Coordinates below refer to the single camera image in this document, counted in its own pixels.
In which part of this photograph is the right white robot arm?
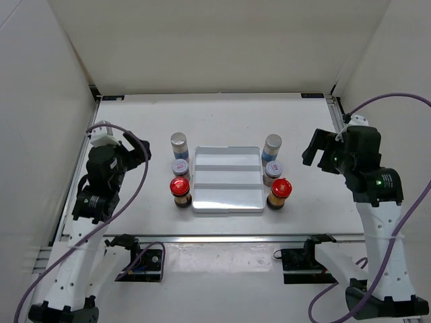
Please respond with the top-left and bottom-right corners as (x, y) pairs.
(302, 126), (430, 322)

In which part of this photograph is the short white-lid jar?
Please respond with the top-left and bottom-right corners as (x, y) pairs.
(263, 161), (283, 187)
(172, 159), (191, 181)

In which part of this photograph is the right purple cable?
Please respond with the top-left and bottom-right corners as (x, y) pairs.
(308, 92), (431, 323)

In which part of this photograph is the aluminium left rail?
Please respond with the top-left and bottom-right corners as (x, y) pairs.
(48, 84), (101, 246)

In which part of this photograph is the purple cable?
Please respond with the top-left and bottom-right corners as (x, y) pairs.
(12, 123), (150, 323)
(308, 92), (431, 323)

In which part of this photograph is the aluminium rail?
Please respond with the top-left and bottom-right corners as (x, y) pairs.
(57, 233), (368, 244)
(325, 94), (345, 143)
(48, 84), (101, 246)

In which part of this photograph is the left tall silver-capped shaker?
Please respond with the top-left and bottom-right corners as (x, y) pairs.
(170, 132), (189, 161)

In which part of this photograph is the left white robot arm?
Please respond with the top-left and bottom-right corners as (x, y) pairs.
(28, 130), (152, 322)

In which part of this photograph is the tall silver-capped shaker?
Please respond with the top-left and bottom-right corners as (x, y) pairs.
(170, 132), (189, 161)
(261, 134), (282, 166)

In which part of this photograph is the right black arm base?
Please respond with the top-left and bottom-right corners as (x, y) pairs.
(273, 234), (337, 285)

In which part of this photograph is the left short white-lid jar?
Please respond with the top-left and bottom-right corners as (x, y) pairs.
(172, 159), (191, 181)

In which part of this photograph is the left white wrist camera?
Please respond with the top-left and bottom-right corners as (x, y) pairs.
(88, 120), (120, 147)

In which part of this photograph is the red-lid chili sauce jar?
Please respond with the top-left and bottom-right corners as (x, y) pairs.
(267, 178), (292, 210)
(170, 177), (192, 208)

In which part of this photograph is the white divided organizer tray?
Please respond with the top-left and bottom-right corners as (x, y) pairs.
(192, 146), (265, 214)

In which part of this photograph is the right short white-lid jar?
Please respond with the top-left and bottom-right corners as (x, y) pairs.
(263, 161), (283, 187)

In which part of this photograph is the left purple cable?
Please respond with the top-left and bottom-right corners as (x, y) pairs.
(12, 123), (150, 323)

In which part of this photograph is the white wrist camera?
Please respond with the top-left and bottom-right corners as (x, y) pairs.
(88, 120), (120, 147)
(339, 114), (369, 134)

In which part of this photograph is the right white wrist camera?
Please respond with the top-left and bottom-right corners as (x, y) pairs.
(339, 114), (369, 134)

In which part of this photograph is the aluminium right rail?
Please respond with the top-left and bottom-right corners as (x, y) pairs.
(325, 94), (345, 143)

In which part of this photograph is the right tall silver-capped shaker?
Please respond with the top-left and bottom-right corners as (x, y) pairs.
(261, 134), (282, 166)

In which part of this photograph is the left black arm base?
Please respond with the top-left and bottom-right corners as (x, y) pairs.
(104, 234), (166, 283)

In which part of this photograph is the aluminium front rail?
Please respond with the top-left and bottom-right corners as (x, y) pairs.
(57, 233), (368, 244)

